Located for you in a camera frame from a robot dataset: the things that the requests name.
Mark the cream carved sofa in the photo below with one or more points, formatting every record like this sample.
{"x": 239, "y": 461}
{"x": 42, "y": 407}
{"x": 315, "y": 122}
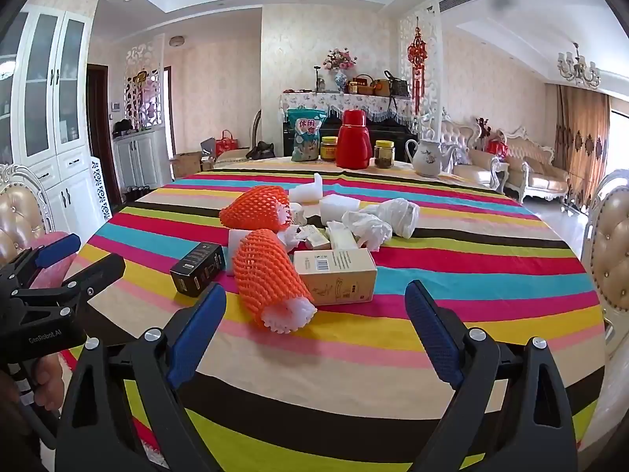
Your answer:
{"x": 535, "y": 167}

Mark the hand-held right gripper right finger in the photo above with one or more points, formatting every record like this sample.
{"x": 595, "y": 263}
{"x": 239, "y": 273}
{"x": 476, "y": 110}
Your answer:
{"x": 432, "y": 334}

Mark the cream carved armchair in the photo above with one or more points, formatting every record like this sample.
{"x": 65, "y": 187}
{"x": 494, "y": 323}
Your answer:
{"x": 471, "y": 157}

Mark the beige carton box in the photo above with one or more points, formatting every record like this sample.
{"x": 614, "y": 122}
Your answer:
{"x": 339, "y": 275}

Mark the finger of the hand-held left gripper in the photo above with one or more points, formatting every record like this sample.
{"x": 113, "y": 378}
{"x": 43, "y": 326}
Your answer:
{"x": 93, "y": 275}
{"x": 54, "y": 250}

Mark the red thermos jug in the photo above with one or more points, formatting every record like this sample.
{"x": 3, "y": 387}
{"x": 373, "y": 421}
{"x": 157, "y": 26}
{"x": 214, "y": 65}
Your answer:
{"x": 355, "y": 142}

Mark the yellow lid jar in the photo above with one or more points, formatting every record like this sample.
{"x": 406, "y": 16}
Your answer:
{"x": 328, "y": 150}

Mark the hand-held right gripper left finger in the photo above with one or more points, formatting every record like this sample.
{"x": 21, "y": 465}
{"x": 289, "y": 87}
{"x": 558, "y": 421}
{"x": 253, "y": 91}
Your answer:
{"x": 196, "y": 339}

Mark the orange handbag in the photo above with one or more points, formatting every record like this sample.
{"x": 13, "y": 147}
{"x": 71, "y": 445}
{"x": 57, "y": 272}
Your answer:
{"x": 381, "y": 88}

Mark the white shoe cabinet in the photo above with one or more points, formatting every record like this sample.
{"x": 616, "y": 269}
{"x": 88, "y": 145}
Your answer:
{"x": 140, "y": 162}

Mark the cream tufted leather chair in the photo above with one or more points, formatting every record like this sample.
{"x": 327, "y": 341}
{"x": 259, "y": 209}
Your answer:
{"x": 609, "y": 241}
{"x": 19, "y": 211}

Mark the cardboard box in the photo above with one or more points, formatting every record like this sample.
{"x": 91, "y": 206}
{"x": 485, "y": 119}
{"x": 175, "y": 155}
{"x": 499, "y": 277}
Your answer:
{"x": 186, "y": 164}

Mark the dark content glass jar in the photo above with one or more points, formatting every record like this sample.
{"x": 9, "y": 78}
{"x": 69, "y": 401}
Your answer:
{"x": 384, "y": 155}

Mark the white patterned floor appliance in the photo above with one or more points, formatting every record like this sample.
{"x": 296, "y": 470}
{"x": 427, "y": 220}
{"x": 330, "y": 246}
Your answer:
{"x": 100, "y": 191}

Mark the white ceramic pitcher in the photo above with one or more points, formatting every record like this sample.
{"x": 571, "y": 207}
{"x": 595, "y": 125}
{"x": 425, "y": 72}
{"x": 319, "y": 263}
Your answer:
{"x": 430, "y": 157}

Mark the white carved screen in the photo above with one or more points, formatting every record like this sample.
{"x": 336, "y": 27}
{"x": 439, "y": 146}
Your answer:
{"x": 142, "y": 83}

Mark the dark handbag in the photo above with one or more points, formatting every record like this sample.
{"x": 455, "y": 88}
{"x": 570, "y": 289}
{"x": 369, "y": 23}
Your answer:
{"x": 397, "y": 86}

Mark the striped colourful tablecloth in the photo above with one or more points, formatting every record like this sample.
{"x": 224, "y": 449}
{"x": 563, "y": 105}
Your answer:
{"x": 442, "y": 255}

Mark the woven basket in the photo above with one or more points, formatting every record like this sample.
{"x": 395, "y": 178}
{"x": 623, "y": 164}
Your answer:
{"x": 361, "y": 86}

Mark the brown patterned curtain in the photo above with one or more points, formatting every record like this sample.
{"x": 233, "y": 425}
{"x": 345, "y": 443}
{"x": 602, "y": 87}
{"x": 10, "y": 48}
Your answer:
{"x": 582, "y": 142}

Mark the white foam net sleeve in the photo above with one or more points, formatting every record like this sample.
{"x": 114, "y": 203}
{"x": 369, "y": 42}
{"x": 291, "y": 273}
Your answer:
{"x": 290, "y": 312}

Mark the black piano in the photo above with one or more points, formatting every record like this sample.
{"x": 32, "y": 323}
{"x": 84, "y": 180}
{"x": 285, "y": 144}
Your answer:
{"x": 393, "y": 132}

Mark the white paper packet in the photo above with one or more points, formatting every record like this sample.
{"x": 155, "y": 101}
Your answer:
{"x": 341, "y": 238}

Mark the chandelier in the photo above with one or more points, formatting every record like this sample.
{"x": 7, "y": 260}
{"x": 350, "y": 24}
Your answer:
{"x": 579, "y": 69}

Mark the white tissue paper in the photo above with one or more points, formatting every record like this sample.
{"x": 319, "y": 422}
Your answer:
{"x": 400, "y": 216}

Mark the white cushioned chair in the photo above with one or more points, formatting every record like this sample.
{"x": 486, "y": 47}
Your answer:
{"x": 236, "y": 155}

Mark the small beige box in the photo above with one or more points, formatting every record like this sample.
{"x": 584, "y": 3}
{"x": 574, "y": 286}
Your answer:
{"x": 314, "y": 238}

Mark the round ceiling lamp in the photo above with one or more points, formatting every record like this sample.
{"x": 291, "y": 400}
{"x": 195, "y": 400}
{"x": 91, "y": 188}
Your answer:
{"x": 177, "y": 41}

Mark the white display cabinet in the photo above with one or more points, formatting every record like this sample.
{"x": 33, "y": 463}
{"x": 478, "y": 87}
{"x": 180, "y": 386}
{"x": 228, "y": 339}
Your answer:
{"x": 49, "y": 108}

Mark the orange foam net sleeve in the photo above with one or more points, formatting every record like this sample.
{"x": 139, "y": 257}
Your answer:
{"x": 265, "y": 275}
{"x": 255, "y": 206}

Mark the red knot ornament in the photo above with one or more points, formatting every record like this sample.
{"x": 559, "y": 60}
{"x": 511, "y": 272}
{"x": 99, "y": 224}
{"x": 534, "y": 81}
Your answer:
{"x": 416, "y": 54}

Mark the teal snack bag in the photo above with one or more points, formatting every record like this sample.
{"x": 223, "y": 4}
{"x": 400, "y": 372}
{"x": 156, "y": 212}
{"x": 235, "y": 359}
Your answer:
{"x": 307, "y": 135}

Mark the dark clothing pile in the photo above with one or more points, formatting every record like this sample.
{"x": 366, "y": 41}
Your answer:
{"x": 260, "y": 151}

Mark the red gift bag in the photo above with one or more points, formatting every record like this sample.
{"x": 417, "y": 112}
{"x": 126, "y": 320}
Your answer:
{"x": 226, "y": 146}

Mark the person's left hand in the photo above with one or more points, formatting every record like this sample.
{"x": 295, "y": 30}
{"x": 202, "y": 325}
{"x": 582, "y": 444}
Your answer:
{"x": 49, "y": 378}

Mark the black carton box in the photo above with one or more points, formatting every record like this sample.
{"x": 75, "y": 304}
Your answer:
{"x": 196, "y": 268}

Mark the notched white foam piece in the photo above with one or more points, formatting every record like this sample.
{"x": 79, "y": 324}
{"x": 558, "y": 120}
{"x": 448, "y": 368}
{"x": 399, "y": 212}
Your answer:
{"x": 307, "y": 191}

